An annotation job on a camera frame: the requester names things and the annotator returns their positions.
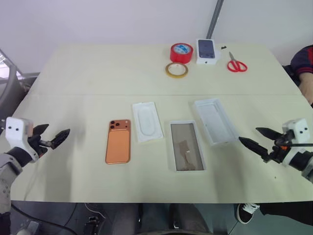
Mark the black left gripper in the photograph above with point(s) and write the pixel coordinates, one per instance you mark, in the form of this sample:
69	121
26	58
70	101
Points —
36	144

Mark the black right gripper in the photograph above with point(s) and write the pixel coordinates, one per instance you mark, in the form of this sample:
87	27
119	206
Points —
278	150

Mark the white box lid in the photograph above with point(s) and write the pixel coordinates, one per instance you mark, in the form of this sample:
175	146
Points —
215	122

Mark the orange smartphone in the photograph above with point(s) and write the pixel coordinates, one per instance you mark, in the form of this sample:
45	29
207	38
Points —
118	147

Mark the white box base tray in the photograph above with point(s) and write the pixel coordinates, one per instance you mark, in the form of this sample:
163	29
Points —
187	147

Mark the white moulded insert tray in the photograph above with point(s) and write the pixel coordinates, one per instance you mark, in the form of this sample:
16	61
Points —
146	122

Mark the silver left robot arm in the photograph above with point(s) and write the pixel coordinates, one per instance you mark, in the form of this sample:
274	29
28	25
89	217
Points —
5	171

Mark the white box purple phone print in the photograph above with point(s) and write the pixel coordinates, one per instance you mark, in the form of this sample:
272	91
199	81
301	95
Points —
206	49

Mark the bystander bare hand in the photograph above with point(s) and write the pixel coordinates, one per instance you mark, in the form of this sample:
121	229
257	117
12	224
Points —
306	85

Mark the grey metal chair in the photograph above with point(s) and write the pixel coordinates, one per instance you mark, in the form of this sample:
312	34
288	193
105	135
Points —
9	85

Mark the black and white sneaker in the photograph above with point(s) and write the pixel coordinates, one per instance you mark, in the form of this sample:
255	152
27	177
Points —
245	213

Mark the black trouser leg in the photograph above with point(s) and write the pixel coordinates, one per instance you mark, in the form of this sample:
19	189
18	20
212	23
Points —
286	213

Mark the person in dark jacket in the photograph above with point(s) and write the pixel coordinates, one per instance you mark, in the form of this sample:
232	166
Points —
304	58

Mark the black floor device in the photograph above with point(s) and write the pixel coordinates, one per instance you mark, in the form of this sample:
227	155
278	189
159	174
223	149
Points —
90	225

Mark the yellow tape roll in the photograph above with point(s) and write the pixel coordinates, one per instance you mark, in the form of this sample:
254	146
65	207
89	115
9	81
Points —
176	77

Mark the red tape roll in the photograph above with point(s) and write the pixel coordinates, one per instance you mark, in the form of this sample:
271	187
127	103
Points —
176	57

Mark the grey metal pole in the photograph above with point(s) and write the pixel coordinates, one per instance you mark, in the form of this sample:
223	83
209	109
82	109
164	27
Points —
215	17

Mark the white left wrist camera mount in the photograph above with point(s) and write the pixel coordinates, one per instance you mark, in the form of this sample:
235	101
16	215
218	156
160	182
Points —
17	129

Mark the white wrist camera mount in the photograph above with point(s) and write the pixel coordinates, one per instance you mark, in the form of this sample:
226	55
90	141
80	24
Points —
297	129
17	129

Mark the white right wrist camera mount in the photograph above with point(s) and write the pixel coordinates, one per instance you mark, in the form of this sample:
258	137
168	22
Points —
297	129

